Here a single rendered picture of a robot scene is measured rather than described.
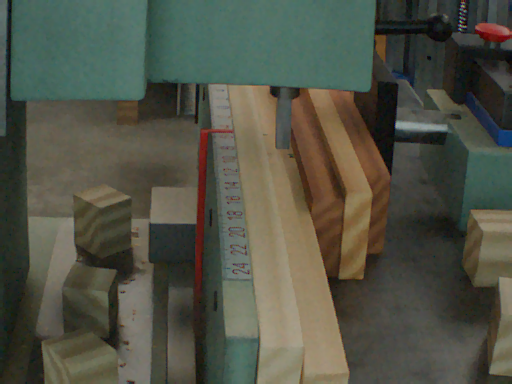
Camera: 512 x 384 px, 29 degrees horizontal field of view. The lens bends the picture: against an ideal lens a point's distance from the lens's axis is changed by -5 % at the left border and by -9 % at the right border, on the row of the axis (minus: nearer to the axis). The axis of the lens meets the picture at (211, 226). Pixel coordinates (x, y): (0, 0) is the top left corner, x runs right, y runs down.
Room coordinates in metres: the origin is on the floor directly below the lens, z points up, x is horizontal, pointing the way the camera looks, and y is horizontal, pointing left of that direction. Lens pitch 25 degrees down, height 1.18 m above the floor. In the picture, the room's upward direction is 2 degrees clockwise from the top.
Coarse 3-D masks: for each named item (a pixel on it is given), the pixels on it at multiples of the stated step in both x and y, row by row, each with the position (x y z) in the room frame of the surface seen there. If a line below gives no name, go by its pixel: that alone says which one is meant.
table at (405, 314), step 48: (432, 192) 0.69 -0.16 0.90; (384, 240) 0.60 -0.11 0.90; (432, 240) 0.60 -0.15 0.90; (336, 288) 0.53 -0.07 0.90; (384, 288) 0.53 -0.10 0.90; (432, 288) 0.53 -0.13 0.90; (480, 288) 0.53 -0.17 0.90; (384, 336) 0.48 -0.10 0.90; (432, 336) 0.48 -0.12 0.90; (480, 336) 0.48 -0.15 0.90
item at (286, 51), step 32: (160, 0) 0.59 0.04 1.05; (192, 0) 0.59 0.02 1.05; (224, 0) 0.59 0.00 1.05; (256, 0) 0.59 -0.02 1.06; (288, 0) 0.59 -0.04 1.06; (320, 0) 0.59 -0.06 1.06; (352, 0) 0.59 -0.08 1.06; (160, 32) 0.59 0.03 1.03; (192, 32) 0.59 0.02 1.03; (224, 32) 0.59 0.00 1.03; (256, 32) 0.59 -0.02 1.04; (288, 32) 0.59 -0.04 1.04; (320, 32) 0.59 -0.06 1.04; (352, 32) 0.59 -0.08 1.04; (160, 64) 0.59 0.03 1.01; (192, 64) 0.59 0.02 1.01; (224, 64) 0.59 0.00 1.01; (256, 64) 0.59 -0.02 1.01; (288, 64) 0.59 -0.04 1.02; (320, 64) 0.59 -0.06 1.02; (352, 64) 0.59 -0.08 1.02; (288, 96) 0.62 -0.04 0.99
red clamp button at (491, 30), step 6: (480, 24) 0.73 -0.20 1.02; (486, 24) 0.73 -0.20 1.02; (492, 24) 0.73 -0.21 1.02; (474, 30) 0.73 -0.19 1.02; (480, 30) 0.72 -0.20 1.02; (486, 30) 0.71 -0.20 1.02; (492, 30) 0.71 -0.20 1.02; (498, 30) 0.71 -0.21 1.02; (504, 30) 0.72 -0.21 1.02; (480, 36) 0.72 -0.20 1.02; (486, 36) 0.71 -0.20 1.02; (492, 36) 0.71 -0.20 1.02; (498, 36) 0.71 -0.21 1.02; (504, 36) 0.71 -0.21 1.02; (510, 36) 0.72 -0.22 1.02; (498, 42) 0.71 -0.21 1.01
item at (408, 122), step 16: (384, 64) 0.69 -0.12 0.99; (384, 80) 0.64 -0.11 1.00; (368, 96) 0.67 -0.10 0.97; (384, 96) 0.64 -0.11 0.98; (368, 112) 0.67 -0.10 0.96; (384, 112) 0.64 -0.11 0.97; (400, 112) 0.68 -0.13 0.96; (416, 112) 0.68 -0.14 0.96; (432, 112) 0.69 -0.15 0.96; (448, 112) 0.69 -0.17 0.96; (368, 128) 0.66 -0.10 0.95; (384, 128) 0.64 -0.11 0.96; (400, 128) 0.67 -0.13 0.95; (416, 128) 0.68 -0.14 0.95; (432, 128) 0.68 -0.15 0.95; (384, 144) 0.64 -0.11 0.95; (432, 144) 0.68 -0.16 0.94; (384, 160) 0.64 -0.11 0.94
